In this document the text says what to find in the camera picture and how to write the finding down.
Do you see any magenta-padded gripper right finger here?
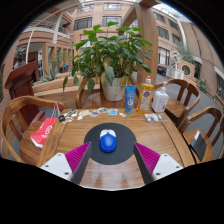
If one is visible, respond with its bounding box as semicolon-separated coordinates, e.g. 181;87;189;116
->
132;141;184;186

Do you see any green plant in white pot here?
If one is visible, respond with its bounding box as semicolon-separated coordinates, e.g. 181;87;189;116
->
62;21;154;102

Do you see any blue and white computer mouse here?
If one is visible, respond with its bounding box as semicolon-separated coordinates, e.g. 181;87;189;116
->
98;128;118;154

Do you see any red and white bag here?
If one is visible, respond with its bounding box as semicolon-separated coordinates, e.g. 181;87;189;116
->
29;103;61;149

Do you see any black notebook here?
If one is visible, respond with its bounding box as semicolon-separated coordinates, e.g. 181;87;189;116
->
189;130;208;162

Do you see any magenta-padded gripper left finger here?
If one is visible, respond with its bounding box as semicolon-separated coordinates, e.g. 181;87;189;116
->
39;141;93;185

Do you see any white statue on plinth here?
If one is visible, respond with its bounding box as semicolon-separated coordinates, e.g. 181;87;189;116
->
165;49;185;80

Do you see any wooden armchair with curved back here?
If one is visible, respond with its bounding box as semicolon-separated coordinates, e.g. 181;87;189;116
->
176;105;224;164
0;95;68;167
154;78;202;128
75;75;139;109

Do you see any yellow liquid soap bottle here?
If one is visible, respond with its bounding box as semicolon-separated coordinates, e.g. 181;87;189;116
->
136;75;156;115

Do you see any white pump bottle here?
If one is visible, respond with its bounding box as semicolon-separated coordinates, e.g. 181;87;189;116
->
151;81;170;113

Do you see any black round mouse pad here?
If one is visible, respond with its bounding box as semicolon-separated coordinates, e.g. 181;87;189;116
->
83;122;137;166

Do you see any small white packet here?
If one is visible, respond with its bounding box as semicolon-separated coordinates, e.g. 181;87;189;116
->
144;113;163;123

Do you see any spiky agave plant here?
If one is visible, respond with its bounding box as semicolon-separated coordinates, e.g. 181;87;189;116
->
39;64;61;83

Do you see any dark red wooden pedestal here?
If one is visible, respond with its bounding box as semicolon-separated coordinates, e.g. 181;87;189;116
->
4;60;46;133

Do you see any yellow flowering plant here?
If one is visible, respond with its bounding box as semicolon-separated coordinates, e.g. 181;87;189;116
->
198;78;208;94

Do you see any blue tube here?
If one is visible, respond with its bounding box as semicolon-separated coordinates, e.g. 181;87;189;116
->
124;85;137;114

